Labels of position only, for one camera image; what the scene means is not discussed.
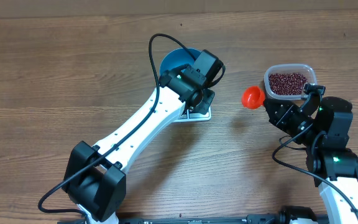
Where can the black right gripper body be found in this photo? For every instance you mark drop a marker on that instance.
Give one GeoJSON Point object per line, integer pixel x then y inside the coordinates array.
{"type": "Point", "coordinates": [276, 112]}

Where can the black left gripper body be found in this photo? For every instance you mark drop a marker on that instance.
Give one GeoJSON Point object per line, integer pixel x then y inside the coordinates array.
{"type": "Point", "coordinates": [209, 95]}

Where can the orange scoop with blue handle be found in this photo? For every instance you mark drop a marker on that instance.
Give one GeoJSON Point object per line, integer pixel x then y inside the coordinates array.
{"type": "Point", "coordinates": [253, 98]}

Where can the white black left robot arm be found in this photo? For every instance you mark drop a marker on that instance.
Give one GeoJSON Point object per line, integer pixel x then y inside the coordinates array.
{"type": "Point", "coordinates": [98, 172]}

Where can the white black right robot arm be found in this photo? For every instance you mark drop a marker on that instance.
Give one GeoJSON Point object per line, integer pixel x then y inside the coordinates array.
{"type": "Point", "coordinates": [322, 124]}

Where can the white digital kitchen scale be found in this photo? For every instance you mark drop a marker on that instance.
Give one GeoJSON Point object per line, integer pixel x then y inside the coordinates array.
{"type": "Point", "coordinates": [191, 116]}

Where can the teal blue bowl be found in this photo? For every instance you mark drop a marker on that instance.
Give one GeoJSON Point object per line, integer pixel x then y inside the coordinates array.
{"type": "Point", "coordinates": [176, 58]}

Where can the red beans in container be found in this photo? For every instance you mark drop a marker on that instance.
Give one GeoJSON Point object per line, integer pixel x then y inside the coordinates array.
{"type": "Point", "coordinates": [287, 83]}

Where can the clear plastic food container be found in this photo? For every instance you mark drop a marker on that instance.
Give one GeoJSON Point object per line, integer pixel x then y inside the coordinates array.
{"type": "Point", "coordinates": [306, 70]}

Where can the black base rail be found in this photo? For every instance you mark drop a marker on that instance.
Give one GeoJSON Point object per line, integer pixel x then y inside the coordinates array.
{"type": "Point", "coordinates": [287, 214]}

